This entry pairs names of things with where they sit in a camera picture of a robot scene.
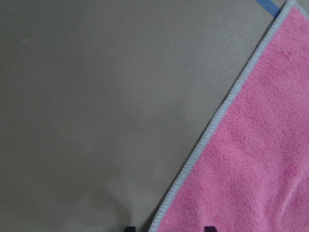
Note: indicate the pink and grey towel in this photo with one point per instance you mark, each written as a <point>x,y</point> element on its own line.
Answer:
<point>250,170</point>

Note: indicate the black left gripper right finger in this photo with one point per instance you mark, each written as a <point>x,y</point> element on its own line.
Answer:
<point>209,229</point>

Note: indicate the blue tape line lengthwise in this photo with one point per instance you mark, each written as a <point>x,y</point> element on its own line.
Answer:
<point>270,7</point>

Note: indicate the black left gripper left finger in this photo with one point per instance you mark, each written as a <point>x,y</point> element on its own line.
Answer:
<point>130,229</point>

